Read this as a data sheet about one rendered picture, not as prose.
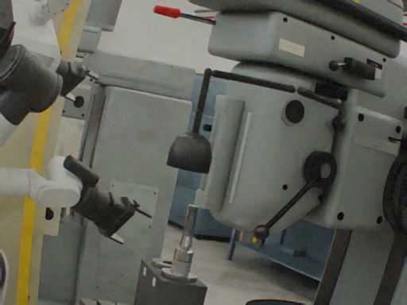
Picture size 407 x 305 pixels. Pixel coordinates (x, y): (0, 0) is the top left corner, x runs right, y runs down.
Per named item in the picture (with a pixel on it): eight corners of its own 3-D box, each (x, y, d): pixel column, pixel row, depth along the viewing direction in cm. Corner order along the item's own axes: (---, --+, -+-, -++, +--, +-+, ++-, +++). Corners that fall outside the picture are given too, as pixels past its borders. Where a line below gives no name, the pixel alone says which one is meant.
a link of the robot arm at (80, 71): (62, 105, 207) (38, 91, 198) (57, 83, 213) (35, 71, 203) (91, 79, 203) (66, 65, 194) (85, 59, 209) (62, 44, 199)
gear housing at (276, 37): (267, 58, 123) (276, 9, 123) (202, 53, 145) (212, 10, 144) (389, 100, 140) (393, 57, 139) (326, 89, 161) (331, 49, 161)
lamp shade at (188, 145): (158, 163, 120) (166, 126, 120) (178, 164, 127) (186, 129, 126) (196, 173, 117) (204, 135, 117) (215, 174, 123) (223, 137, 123)
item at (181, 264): (168, 268, 174) (172, 249, 174) (186, 272, 176) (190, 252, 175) (172, 274, 170) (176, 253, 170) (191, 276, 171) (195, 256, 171)
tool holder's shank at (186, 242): (176, 246, 173) (185, 203, 173) (189, 249, 174) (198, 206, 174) (180, 249, 170) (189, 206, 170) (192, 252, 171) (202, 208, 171)
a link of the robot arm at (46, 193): (79, 209, 158) (29, 208, 152) (71, 185, 165) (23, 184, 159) (82, 187, 155) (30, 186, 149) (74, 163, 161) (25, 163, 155)
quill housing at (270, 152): (240, 236, 128) (277, 62, 127) (188, 212, 146) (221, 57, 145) (317, 241, 138) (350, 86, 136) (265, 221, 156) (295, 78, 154)
